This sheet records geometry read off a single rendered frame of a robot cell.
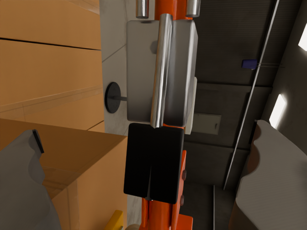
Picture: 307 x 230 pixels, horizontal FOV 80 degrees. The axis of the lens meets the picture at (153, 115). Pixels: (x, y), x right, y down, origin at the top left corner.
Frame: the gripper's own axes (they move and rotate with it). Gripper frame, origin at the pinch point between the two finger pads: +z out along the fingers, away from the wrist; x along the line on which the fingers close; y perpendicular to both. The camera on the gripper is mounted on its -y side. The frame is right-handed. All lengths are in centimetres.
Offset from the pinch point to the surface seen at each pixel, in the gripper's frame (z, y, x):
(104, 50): 205, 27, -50
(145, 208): -0.8, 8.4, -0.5
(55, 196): 3.9, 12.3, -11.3
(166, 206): -1.1, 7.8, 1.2
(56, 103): 57, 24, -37
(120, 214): 13.3, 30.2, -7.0
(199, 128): 839, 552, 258
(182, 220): 2.6, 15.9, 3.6
